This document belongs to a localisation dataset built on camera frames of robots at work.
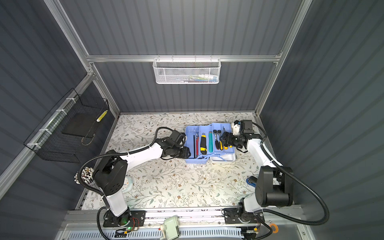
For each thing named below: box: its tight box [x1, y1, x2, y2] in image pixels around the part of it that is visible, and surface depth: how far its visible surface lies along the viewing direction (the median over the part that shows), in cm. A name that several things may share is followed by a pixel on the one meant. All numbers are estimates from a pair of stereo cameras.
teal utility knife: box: [208, 131, 214, 153], surface depth 93 cm
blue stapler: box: [246, 176, 258, 188], surface depth 84 cm
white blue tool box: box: [184, 122, 236, 164], surface depth 95 cm
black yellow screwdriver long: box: [217, 129, 224, 151], surface depth 89 cm
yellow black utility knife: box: [200, 132, 207, 155], surface depth 95 cm
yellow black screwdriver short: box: [213, 129, 220, 151], surface depth 91 cm
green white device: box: [160, 215, 180, 240], surface depth 68 cm
